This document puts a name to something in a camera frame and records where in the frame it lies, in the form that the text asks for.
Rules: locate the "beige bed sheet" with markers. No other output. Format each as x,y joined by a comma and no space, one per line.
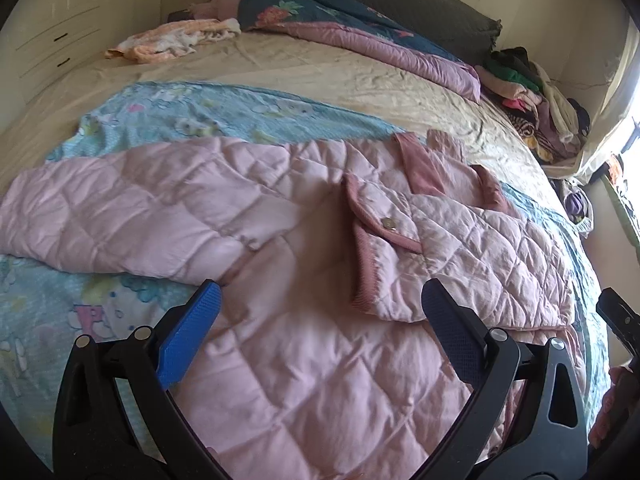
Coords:
350,75

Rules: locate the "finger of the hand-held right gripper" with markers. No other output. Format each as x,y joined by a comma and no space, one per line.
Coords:
617,317

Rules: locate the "cartoon print blue blanket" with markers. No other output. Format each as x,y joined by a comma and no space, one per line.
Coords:
200,110

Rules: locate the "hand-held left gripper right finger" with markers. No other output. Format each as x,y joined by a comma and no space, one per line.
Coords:
450,325

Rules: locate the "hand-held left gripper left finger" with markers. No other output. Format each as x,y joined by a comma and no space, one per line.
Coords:
192,325

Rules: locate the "pile of clothes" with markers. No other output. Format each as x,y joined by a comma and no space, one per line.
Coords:
530,95

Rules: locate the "cream wardrobe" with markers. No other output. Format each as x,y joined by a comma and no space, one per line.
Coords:
60,10

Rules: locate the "fabric bag of clothes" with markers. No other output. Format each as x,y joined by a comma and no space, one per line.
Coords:
577,207

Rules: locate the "pink quilted jacket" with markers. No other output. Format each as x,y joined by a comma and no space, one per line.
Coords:
300,360

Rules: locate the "orange and white cloth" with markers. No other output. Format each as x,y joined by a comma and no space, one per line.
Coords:
170,40

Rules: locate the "cream curtain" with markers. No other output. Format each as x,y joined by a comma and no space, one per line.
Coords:
600,125

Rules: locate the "pink cloth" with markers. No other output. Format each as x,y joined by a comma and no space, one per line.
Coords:
222,2

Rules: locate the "dark floral quilt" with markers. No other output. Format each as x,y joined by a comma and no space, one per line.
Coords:
310,7

